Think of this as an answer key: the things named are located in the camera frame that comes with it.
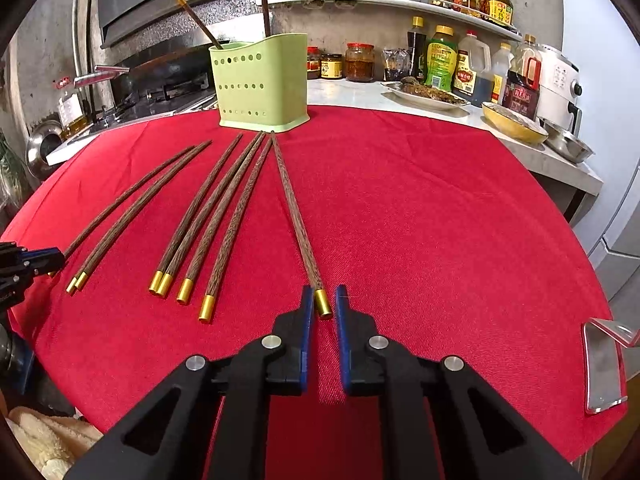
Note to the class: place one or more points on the green plastic bottle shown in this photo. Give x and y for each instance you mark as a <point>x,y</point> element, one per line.
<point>441,62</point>

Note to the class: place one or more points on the green plastic chopstick holder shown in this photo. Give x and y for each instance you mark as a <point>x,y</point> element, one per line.
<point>260,85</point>

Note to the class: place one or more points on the cream towel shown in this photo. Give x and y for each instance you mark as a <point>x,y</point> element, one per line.
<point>45,440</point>

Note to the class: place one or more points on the dark soy sauce bottle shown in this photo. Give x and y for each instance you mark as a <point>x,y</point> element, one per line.
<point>416,52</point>

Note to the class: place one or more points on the chili sauce jar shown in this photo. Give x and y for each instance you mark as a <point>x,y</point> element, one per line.
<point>360,64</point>

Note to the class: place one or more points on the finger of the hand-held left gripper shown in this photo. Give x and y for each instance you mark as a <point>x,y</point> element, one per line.
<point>42,260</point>
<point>10,290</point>

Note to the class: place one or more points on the clear bottle yellow label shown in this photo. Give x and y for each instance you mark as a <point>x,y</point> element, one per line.
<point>501,75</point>

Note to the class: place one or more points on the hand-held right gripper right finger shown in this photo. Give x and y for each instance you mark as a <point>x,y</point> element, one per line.
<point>342,345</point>

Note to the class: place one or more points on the clear drinking glass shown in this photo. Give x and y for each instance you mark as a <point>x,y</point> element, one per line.
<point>396,66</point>

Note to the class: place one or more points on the green leafy vegetable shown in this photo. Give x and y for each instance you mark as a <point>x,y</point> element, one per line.
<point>10,170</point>

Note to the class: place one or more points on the white air fryer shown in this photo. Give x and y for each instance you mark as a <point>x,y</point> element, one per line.
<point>560,85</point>

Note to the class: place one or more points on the red tablecloth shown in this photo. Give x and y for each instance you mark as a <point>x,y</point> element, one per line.
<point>425,210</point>

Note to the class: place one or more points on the black wok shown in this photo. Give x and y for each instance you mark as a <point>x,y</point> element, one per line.
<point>170,67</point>

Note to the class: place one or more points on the dark vinegar jug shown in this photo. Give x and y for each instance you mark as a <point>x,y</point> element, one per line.
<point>471,72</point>

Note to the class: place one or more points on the white wall shelf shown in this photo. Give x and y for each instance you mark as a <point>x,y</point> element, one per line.
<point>400,7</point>

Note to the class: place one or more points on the steel bowl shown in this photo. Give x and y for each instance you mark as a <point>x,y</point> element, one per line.
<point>567,142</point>

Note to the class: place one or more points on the gas stove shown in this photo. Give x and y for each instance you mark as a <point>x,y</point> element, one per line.
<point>160,102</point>

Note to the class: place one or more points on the small jar red lid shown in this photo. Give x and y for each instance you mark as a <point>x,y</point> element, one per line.
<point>313,64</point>

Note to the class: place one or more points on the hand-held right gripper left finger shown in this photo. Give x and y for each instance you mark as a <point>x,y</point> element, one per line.
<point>306,345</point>

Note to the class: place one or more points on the clear oil bottle red cap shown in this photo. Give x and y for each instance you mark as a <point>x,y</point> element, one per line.
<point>74,117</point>

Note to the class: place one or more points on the plate of cooked fish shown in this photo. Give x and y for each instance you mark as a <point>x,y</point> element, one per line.
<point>425,94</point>

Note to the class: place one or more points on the yellow label jar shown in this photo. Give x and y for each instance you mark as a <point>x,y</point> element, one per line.
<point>332,67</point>

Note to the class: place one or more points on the steel pot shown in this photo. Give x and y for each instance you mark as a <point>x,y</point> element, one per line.
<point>42,147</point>

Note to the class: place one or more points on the yellow bowl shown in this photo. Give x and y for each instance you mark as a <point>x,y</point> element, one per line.
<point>515,122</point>

